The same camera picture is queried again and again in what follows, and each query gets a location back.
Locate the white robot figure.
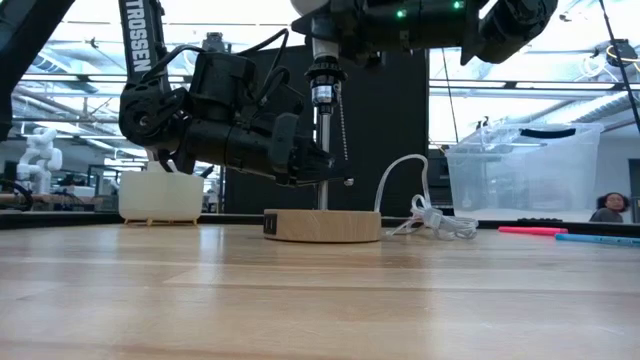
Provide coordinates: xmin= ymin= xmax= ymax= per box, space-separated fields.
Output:
xmin=16 ymin=127 xmax=64 ymax=195

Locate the blue pen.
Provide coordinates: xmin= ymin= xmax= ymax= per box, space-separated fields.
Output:
xmin=553 ymin=233 xmax=640 ymax=249

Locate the wooden base table lamp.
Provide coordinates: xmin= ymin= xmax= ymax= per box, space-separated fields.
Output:
xmin=263 ymin=55 xmax=383 ymax=245

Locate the clear plastic storage bin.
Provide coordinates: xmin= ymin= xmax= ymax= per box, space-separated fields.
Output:
xmin=446 ymin=122 xmax=606 ymax=224

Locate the person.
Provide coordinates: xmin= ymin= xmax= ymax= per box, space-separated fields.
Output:
xmin=588 ymin=192 xmax=632 ymax=224

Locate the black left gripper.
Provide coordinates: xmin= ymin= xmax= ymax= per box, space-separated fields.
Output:
xmin=182 ymin=113 xmax=354 ymax=187

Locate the black hanging ceiling device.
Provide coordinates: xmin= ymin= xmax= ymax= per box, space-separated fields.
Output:
xmin=202 ymin=32 xmax=226 ymax=54

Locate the pink pen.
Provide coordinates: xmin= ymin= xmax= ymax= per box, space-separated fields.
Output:
xmin=497 ymin=226 xmax=570 ymax=237

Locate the black aluminium table frame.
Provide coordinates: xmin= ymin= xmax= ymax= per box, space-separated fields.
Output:
xmin=0 ymin=210 xmax=640 ymax=240

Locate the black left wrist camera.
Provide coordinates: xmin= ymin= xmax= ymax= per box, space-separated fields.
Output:
xmin=188 ymin=51 xmax=261 ymax=126

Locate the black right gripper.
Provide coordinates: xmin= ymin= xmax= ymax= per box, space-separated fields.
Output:
xmin=291 ymin=0 xmax=471 ymax=66

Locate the clear lamp power cord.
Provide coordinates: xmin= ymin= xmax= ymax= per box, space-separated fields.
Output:
xmin=373 ymin=153 xmax=480 ymax=242

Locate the thin black pole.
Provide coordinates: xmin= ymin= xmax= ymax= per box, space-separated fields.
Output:
xmin=598 ymin=0 xmax=640 ymax=134

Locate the white round pen cup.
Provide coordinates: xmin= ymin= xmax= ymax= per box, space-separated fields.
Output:
xmin=118 ymin=171 xmax=205 ymax=226

